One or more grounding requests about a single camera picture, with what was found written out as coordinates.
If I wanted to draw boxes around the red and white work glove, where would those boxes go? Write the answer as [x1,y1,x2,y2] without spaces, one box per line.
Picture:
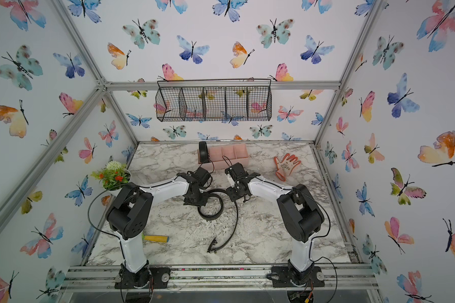
[274,153,302,182]

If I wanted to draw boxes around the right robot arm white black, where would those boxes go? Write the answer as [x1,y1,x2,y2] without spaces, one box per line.
[224,163,325,273]

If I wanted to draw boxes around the aluminium front rail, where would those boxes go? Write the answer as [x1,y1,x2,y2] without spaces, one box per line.
[61,263,379,292]

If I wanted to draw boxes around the white flower pot with plant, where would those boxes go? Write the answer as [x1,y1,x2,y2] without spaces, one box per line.
[92,160,131,196]

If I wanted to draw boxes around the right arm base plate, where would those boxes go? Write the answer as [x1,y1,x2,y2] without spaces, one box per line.
[266,263,325,288]

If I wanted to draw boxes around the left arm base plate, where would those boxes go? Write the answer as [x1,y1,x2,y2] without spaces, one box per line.
[115,262,171,290]

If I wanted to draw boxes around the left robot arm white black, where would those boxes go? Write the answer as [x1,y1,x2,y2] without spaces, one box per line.
[106,167,212,274]

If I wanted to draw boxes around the pink divided storage box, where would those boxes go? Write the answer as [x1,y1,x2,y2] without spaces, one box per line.
[197,143,250,171]

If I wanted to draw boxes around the black wire wall basket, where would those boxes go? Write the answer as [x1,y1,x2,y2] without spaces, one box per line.
[154,78,272,126]

